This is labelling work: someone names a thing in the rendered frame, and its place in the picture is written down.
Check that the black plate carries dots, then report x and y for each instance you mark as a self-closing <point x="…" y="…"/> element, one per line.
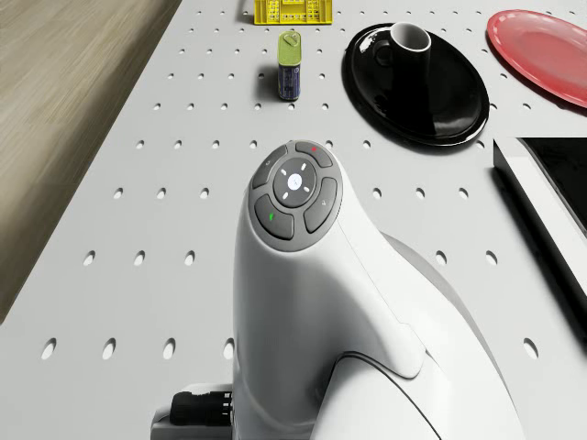
<point x="454" y="105"/>

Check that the black mug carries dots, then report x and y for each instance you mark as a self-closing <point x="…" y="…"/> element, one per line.
<point x="410" y="82"/>

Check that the yellow basket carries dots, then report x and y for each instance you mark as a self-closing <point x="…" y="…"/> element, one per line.
<point x="293" y="11"/>

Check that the red plate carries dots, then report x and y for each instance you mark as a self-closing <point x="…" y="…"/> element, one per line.
<point x="541" y="55"/>

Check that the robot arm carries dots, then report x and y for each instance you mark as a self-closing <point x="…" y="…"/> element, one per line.
<point x="321" y="298"/>

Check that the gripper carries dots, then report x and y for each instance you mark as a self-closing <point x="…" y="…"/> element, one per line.
<point x="197" y="408"/>

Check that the black stove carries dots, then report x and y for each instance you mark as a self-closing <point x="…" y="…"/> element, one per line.
<point x="564" y="183"/>

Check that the flat-sided can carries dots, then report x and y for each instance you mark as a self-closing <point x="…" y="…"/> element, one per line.
<point x="290" y="69"/>

